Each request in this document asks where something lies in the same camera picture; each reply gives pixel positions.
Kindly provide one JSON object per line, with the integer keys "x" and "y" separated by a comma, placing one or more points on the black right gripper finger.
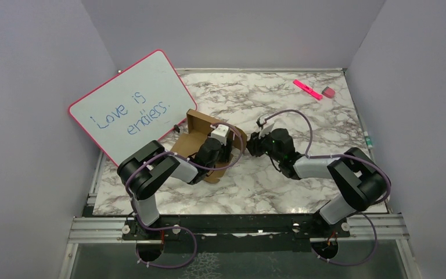
{"x": 255, "y": 149}
{"x": 255, "y": 139}

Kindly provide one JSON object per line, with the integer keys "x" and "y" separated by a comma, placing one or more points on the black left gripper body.
{"x": 223, "y": 154}

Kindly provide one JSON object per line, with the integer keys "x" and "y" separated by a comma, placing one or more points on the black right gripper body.
{"x": 277, "y": 157}

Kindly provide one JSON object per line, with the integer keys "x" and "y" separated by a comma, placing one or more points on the brown cardboard box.
{"x": 198, "y": 131}

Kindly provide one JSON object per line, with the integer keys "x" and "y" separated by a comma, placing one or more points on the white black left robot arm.
{"x": 147, "y": 170}

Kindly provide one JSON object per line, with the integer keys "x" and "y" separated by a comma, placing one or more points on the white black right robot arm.
{"x": 361, "y": 183}

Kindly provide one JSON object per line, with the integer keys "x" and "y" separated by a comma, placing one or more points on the pink highlighter marker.
{"x": 307, "y": 89}

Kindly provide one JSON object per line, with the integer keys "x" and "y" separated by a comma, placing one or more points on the pink eraser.
{"x": 328, "y": 92}

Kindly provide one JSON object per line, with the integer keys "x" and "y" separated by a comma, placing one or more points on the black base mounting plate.
{"x": 212, "y": 233}

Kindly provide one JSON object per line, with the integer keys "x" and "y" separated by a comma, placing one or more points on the pink framed whiteboard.
{"x": 140, "y": 104}

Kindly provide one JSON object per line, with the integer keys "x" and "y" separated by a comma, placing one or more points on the green white marker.
{"x": 368, "y": 140}

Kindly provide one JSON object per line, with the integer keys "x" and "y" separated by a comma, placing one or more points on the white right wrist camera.
{"x": 266, "y": 126}

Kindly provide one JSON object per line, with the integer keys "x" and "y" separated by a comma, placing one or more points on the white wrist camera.
{"x": 266, "y": 126}
{"x": 220, "y": 133}

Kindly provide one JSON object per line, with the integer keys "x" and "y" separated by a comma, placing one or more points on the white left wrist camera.
{"x": 220, "y": 133}

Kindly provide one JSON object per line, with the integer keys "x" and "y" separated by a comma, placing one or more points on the aluminium frame rail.
{"x": 378, "y": 245}

